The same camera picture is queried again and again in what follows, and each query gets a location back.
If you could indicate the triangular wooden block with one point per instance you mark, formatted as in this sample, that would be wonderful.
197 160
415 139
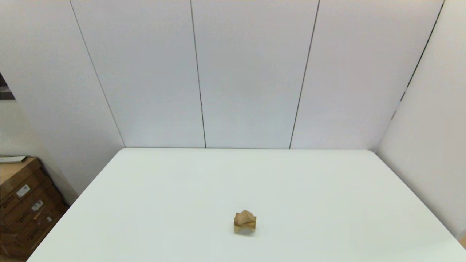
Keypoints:
244 216

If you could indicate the rectangular wooden block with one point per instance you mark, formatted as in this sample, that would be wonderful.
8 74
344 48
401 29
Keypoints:
245 225

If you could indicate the arched wooden block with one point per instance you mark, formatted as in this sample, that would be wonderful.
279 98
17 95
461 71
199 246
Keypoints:
237 230

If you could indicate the brown cardboard box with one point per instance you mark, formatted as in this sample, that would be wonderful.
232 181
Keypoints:
18 178
25 209
29 236

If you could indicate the flat white board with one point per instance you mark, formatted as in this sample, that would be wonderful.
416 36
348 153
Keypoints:
11 159

